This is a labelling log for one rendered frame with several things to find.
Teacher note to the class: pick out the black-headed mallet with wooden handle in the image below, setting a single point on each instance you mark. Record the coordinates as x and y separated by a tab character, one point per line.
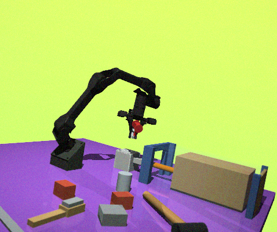
178	224

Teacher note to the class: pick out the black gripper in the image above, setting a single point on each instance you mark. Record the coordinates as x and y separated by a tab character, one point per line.
138	111

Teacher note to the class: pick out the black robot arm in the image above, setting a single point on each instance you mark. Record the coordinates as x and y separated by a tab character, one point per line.
97	83

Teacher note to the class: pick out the grey cylinder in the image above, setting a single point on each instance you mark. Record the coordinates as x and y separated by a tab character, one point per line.
123	181

